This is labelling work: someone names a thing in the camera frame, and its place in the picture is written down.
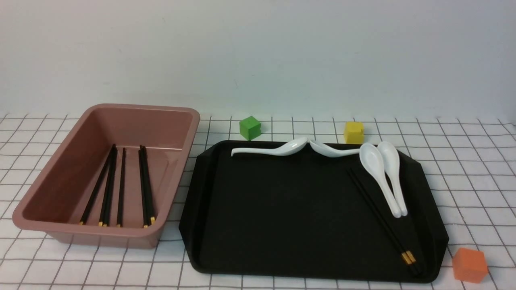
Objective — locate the black chopstick tray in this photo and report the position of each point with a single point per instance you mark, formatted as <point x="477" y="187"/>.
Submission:
<point x="109" y="188"/>
<point x="93" y="196"/>
<point x="385" y="219"/>
<point x="379" y="221"/>

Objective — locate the green cube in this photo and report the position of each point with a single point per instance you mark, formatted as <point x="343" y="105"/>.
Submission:
<point x="250" y="128"/>

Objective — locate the white spoon far left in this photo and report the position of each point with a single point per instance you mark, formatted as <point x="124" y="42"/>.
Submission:
<point x="287" y="149"/>

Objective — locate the white spoon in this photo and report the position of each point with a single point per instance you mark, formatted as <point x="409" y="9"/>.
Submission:
<point x="372" y="161"/>
<point x="330" y="152"/>
<point x="287" y="149"/>
<point x="391" y="162"/>

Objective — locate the white spoon centre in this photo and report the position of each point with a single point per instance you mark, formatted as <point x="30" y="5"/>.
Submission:
<point x="330" y="152"/>

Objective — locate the black plastic tray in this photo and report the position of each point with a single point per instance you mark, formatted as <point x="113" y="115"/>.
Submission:
<point x="307" y="215"/>

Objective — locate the yellow cube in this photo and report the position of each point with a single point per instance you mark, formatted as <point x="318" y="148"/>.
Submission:
<point x="354" y="133"/>

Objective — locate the white spoon front right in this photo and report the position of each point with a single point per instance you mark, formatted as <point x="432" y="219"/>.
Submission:
<point x="372" y="161"/>

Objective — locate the black chopstick bin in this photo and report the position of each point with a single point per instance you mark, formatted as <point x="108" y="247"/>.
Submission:
<point x="143" y="192"/>
<point x="150" y="204"/>
<point x="121" y="189"/>

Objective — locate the white spoon rear right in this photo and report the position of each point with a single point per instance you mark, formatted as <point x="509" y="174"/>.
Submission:
<point x="391" y="162"/>

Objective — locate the black chopstick bin rightmost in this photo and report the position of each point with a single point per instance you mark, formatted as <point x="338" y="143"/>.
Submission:
<point x="150" y="204"/>

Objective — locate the pink plastic bin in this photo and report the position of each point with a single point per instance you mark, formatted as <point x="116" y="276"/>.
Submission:
<point x="57" y="198"/>

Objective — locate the black chopstick bin leftmost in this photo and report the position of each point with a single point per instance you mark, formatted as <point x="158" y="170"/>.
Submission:
<point x="121" y="189"/>

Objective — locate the orange cube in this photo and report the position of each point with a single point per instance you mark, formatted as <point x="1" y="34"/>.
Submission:
<point x="470" y="265"/>

